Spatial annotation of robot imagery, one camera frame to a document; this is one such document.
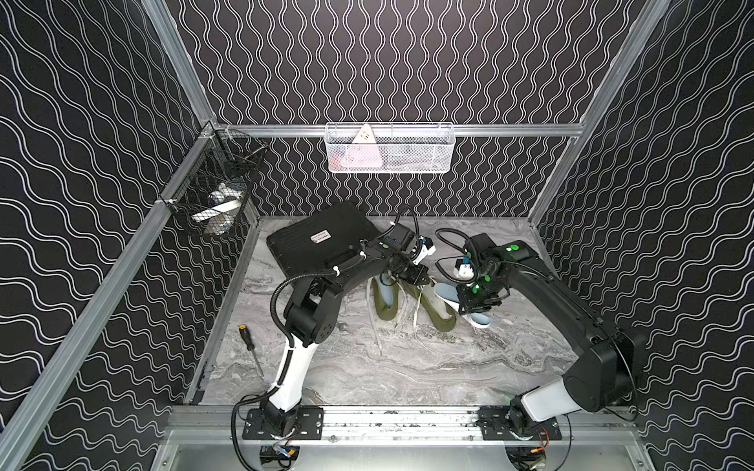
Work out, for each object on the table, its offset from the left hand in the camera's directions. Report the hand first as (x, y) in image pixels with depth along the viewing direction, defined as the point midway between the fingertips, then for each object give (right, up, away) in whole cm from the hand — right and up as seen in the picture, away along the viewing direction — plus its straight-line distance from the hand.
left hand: (428, 275), depth 91 cm
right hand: (+8, -8, -12) cm, 16 cm away
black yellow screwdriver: (-54, -20, -3) cm, 58 cm away
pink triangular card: (-20, +39, +1) cm, 44 cm away
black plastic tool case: (-42, +9, +14) cm, 45 cm away
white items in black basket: (-55, +17, -17) cm, 60 cm away
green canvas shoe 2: (+4, -12, 0) cm, 12 cm away
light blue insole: (-13, -4, +6) cm, 15 cm away
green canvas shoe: (-13, -11, -2) cm, 17 cm away
